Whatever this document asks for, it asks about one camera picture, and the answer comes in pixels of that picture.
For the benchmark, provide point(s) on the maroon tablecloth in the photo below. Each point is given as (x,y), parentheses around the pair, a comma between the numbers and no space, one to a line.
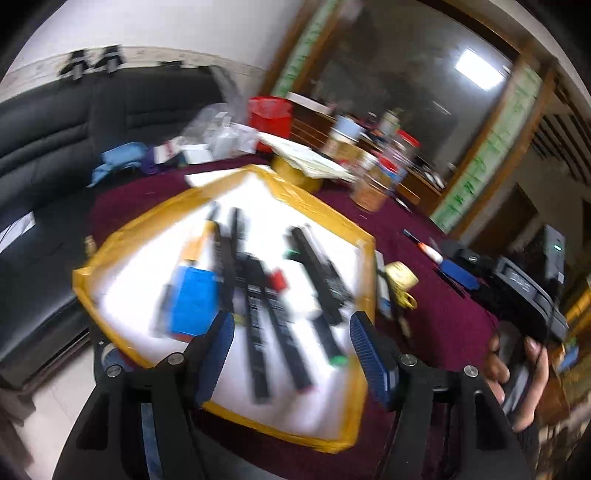
(438,314)

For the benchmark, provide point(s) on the small red block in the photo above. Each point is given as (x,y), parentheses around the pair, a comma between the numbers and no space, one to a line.
(279,281)

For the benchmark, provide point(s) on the clear jar of snacks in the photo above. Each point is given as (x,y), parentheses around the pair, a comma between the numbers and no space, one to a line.
(369,189)

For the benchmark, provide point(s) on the blue cloth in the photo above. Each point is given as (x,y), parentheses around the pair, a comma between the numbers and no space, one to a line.
(120,159)

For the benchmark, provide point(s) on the slim black remote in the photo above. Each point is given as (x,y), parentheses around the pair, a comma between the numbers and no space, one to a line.
(221,258)

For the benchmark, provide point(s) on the black leather sofa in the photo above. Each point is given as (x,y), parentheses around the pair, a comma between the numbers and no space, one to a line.
(46,152)

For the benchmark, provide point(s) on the white and orange tube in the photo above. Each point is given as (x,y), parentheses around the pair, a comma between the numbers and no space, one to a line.
(431,253)

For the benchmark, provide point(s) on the glass jars with lids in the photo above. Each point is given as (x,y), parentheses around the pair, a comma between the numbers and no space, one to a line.
(415,184)

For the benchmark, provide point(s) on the jar with pale blue lid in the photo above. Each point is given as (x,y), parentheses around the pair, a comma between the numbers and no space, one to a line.
(344,134)

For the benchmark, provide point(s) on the wide black remote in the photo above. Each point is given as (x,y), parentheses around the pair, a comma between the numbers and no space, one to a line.
(323,277)

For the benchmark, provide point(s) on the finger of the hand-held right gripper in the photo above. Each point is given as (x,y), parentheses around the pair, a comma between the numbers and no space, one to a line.
(459,273)

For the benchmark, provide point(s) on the white paper sheet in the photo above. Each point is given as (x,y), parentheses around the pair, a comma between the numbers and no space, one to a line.
(16,230)

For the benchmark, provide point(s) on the white folded papers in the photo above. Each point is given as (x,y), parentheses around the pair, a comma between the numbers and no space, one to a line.
(304,154)

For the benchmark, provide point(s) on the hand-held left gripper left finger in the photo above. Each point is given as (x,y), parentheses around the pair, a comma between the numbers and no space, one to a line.
(217,355)

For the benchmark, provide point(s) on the clear plastic bag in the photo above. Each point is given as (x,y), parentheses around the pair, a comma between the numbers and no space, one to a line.
(221,129)

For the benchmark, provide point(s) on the person's right hand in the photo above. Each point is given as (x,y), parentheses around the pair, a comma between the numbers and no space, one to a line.
(538,387)

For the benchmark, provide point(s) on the white mat with yellow tape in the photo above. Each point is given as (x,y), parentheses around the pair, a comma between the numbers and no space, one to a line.
(300,415)

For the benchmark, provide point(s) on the black marker green tip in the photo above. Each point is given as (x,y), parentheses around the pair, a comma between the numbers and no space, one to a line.
(330,344)

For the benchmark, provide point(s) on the red lidded jar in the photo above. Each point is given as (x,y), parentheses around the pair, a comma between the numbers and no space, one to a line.
(406,138)

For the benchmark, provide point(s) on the blue small box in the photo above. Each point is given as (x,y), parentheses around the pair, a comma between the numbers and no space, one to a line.
(194,300)

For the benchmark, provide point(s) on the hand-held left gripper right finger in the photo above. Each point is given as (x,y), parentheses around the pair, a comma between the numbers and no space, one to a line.
(369,355)

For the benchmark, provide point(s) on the red plastic bucket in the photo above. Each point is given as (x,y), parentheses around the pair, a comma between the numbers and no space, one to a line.
(270,122)

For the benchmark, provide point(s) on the wooden framed mirror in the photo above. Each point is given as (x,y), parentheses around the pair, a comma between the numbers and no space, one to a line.
(392,69)

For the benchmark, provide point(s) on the small white box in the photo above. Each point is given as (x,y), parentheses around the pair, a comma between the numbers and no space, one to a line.
(184,153)

